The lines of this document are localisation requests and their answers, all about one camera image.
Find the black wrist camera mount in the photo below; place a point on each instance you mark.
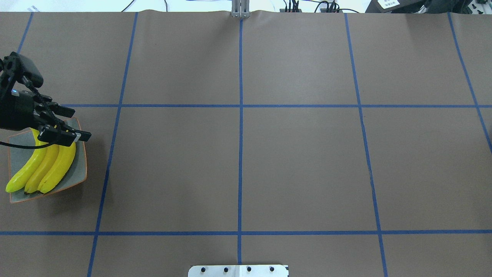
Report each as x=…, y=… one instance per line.
x=17, y=68

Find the grey square plate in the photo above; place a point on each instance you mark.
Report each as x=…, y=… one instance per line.
x=76, y=174

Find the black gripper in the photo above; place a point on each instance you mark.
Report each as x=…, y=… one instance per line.
x=15, y=111

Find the black box with label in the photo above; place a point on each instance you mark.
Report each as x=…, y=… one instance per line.
x=395, y=6

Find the aluminium frame post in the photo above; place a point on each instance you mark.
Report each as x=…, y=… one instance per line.
x=240, y=9

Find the yellow banana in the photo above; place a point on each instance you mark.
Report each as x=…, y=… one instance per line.
x=50, y=157
x=59, y=169

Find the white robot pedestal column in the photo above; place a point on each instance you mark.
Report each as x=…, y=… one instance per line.
x=261, y=270

